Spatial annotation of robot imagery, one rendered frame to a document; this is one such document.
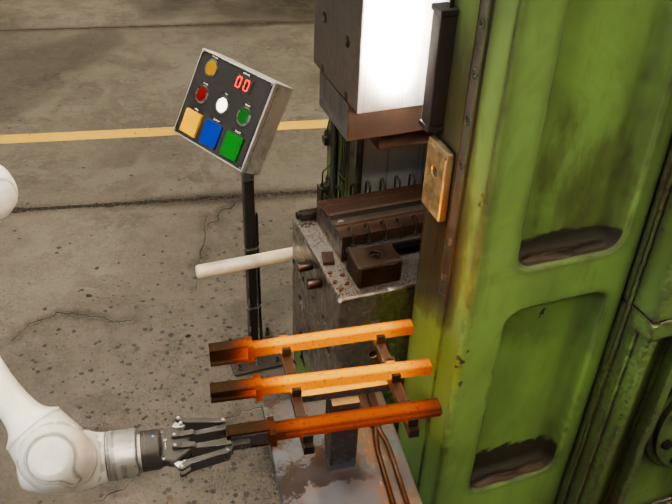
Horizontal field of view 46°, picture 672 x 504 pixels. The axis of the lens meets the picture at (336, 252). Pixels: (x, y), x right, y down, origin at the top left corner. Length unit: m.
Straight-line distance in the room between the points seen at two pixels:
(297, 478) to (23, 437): 0.67
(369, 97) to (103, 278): 2.04
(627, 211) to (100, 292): 2.30
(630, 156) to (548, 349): 0.56
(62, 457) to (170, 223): 2.62
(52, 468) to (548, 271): 1.09
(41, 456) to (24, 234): 2.67
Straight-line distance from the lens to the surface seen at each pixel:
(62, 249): 3.78
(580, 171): 1.77
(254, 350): 1.70
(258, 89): 2.35
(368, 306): 1.99
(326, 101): 1.97
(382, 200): 2.18
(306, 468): 1.83
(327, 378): 1.64
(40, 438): 1.33
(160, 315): 3.33
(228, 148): 2.39
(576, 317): 2.07
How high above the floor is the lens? 2.17
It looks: 37 degrees down
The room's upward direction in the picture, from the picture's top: 2 degrees clockwise
